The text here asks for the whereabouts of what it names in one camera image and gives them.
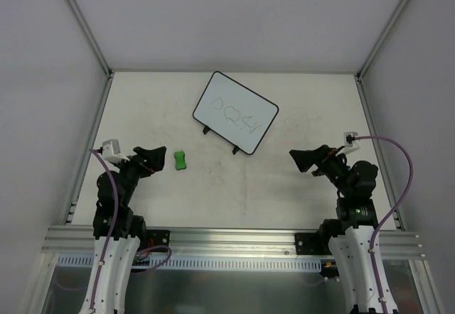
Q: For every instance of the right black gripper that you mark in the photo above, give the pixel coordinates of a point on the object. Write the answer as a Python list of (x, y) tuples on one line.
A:
[(320, 161)]

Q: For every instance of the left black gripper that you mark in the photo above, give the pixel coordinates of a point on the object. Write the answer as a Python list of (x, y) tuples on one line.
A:
[(143, 162)]

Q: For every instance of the green whiteboard eraser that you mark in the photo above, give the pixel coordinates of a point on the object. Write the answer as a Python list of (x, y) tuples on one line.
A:
[(180, 160)]

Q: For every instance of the small black-framed whiteboard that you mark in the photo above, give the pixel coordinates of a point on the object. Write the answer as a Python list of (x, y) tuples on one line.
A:
[(235, 113)]

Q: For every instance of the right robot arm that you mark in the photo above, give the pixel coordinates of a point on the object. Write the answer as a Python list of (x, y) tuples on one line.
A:
[(352, 237)]

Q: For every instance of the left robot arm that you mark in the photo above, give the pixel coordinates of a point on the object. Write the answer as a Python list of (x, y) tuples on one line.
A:
[(119, 234)]

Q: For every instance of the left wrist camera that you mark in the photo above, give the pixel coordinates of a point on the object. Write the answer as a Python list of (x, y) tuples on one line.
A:
[(110, 151)]

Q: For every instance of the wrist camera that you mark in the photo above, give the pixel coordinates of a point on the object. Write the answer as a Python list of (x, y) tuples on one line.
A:
[(110, 151), (350, 142)]

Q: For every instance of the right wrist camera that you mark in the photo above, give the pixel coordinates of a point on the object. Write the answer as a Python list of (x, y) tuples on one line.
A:
[(350, 142)]

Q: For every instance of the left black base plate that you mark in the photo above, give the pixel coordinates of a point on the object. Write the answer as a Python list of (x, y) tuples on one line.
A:
[(157, 237)]

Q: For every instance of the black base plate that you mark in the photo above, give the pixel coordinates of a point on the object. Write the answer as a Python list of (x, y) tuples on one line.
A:
[(157, 237), (311, 243)]

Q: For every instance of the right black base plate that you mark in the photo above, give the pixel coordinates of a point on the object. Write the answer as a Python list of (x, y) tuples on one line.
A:
[(311, 243)]

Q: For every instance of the white slotted cable duct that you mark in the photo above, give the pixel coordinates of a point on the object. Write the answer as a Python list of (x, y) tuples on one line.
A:
[(203, 263)]

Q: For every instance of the aluminium mounting rail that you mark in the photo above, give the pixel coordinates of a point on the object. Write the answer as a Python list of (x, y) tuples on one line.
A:
[(242, 243)]

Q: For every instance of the left aluminium frame post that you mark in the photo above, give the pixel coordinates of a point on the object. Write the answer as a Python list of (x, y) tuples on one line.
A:
[(76, 11)]

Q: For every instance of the aluminium frame post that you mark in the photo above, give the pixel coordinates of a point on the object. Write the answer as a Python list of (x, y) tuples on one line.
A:
[(384, 34), (76, 11)]

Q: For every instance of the right aluminium frame post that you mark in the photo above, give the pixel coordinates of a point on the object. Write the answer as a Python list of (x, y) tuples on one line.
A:
[(384, 34)]

